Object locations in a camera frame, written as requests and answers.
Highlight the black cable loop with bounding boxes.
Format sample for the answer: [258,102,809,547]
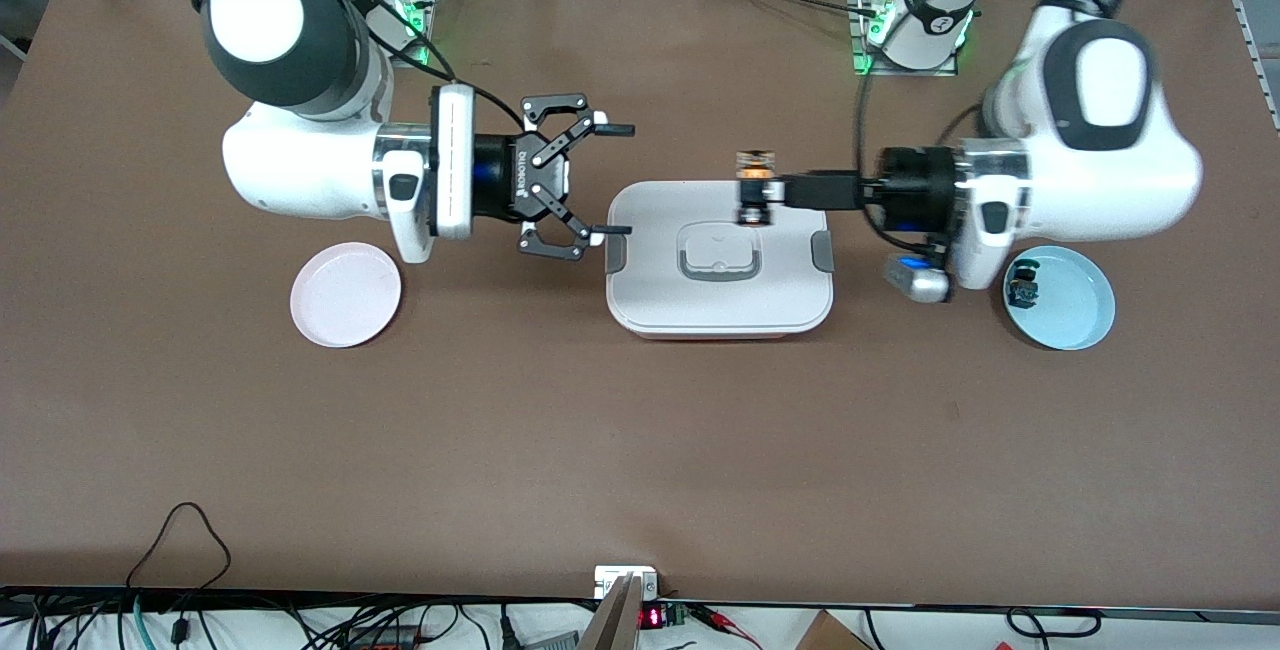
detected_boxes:
[1005,607,1103,639]

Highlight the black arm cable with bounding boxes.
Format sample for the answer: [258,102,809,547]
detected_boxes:
[190,0,526,131]
[853,0,1126,256]

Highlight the light blue round plate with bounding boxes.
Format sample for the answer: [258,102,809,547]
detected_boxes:
[1003,245,1116,351]

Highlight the perforated metal strip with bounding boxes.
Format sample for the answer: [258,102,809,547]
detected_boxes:
[1225,0,1276,121]

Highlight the pink round plate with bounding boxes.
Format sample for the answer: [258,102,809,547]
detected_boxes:
[290,242,403,349]

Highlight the small silver bracket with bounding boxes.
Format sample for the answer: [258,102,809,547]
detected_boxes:
[594,566,659,599]

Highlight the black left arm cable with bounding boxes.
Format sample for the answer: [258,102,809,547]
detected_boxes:
[853,0,1126,256]

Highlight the brown cardboard piece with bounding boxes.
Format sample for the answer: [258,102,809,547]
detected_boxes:
[795,610,871,650]

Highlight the aluminium profile bar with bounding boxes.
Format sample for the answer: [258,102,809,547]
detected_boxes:
[578,573,643,650]

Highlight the orange push button switch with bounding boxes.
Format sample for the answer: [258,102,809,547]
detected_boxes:
[735,148,781,229]

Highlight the thin black looped cable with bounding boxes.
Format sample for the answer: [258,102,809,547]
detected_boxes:
[125,502,233,631]

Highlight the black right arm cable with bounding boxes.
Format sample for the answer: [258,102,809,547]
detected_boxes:
[190,0,526,131]

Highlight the red clip lead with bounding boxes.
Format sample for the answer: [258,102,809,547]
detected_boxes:
[690,605,763,649]

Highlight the white lunch box grey clips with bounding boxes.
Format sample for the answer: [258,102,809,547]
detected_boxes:
[604,180,835,341]

